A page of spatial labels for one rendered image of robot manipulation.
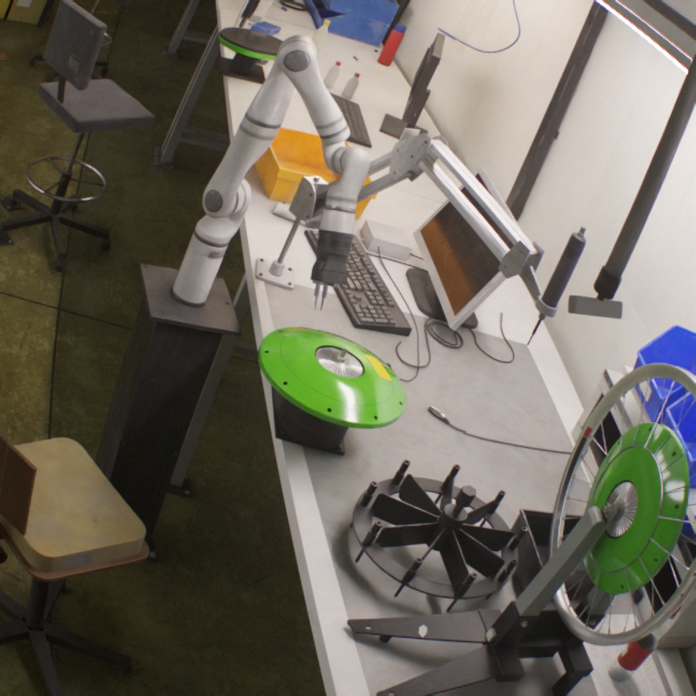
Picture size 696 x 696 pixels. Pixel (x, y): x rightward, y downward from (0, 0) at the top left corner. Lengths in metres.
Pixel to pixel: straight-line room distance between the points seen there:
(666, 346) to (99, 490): 1.36
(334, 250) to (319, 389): 0.45
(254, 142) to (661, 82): 1.28
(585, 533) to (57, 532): 1.14
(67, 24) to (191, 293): 1.76
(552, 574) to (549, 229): 1.94
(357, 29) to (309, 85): 3.04
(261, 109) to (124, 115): 1.80
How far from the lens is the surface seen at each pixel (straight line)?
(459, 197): 2.56
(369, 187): 2.73
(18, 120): 5.83
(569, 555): 1.90
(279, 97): 2.66
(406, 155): 2.64
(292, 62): 2.57
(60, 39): 4.32
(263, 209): 3.33
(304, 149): 3.72
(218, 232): 2.79
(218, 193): 2.73
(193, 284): 2.85
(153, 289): 2.89
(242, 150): 2.68
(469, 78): 4.67
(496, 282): 2.99
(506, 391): 3.01
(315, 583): 2.12
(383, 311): 3.01
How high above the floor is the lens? 2.27
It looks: 28 degrees down
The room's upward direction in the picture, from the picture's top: 25 degrees clockwise
